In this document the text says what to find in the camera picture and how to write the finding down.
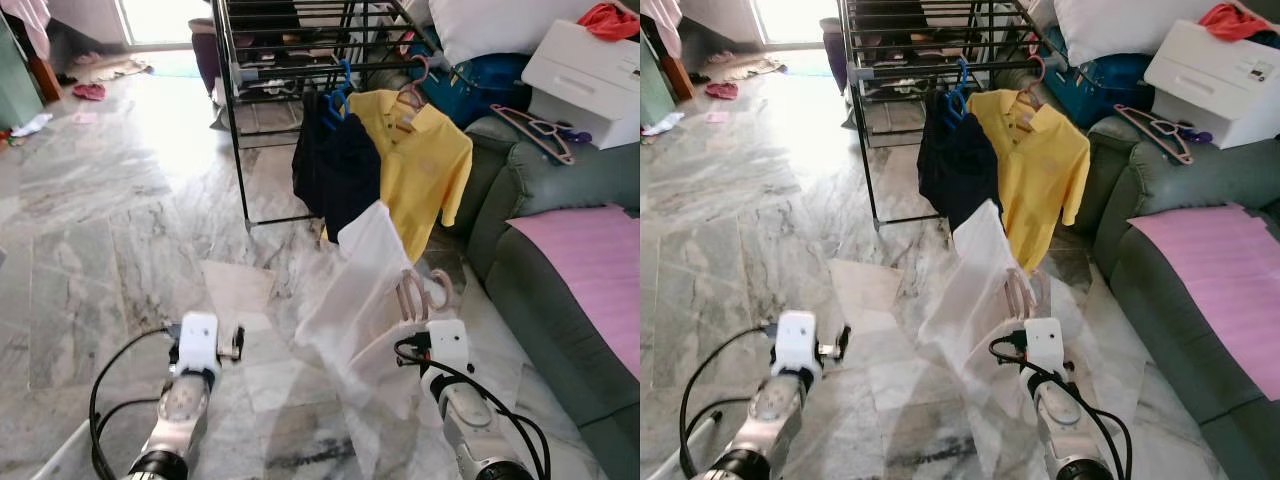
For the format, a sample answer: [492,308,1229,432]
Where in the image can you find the pink plastic hanger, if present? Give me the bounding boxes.
[1003,264,1053,322]
[395,266,457,324]

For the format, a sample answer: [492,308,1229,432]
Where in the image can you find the white garment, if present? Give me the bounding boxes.
[917,198,1053,403]
[293,200,471,423]

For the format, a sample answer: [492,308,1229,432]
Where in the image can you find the pink hanger stack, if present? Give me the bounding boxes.
[1112,102,1197,167]
[489,104,578,167]

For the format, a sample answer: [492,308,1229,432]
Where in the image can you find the dark red hanger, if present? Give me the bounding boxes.
[395,55,432,113]
[1013,55,1050,113]

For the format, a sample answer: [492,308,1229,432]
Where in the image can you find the blue plastic hanger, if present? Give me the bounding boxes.
[944,58,977,123]
[322,60,357,127]

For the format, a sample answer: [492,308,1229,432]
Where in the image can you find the green leather sofa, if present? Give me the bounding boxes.
[1073,113,1280,480]
[440,113,641,480]

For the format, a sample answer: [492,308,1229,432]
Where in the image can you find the yellow garment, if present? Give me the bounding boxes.
[966,88,1092,274]
[345,88,475,264]

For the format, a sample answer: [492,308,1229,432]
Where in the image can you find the black shirt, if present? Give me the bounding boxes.
[292,90,384,247]
[917,90,1002,234]

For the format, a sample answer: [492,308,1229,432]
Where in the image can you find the pink mat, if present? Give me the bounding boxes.
[507,203,641,383]
[1127,203,1280,403]

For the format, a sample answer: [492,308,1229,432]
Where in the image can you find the black metal drying rack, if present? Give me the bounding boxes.
[840,0,1063,231]
[212,0,443,233]

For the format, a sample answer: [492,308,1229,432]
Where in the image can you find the dark purple garment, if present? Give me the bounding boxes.
[190,18,227,97]
[820,18,852,97]

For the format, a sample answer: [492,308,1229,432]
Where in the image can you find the beige floor mat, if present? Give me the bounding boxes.
[700,54,788,84]
[65,55,153,87]

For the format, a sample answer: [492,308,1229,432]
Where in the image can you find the white plastic box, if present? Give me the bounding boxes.
[520,20,641,152]
[1142,20,1280,152]

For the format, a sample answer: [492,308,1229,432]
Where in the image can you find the green plastic bin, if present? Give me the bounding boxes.
[640,28,677,128]
[0,20,47,132]

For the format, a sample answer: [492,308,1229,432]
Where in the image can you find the white pillow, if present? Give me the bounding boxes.
[1050,0,1228,67]
[430,0,603,67]

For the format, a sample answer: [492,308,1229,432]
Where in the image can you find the pink hanging garment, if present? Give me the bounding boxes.
[640,0,684,60]
[0,0,52,62]

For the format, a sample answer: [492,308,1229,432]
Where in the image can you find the red cloth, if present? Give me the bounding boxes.
[577,3,641,42]
[1198,3,1273,44]

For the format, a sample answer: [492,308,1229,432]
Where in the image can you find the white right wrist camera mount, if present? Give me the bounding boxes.
[1022,318,1066,387]
[425,320,472,397]

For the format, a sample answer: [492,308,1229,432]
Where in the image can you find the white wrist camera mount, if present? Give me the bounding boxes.
[775,310,822,379]
[1022,318,1066,387]
[175,312,222,377]
[425,320,472,397]

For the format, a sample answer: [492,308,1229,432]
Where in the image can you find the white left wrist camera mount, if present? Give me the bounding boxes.
[775,310,822,379]
[175,312,222,377]

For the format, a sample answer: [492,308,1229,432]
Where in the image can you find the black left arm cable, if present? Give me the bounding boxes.
[88,325,183,480]
[678,322,783,480]

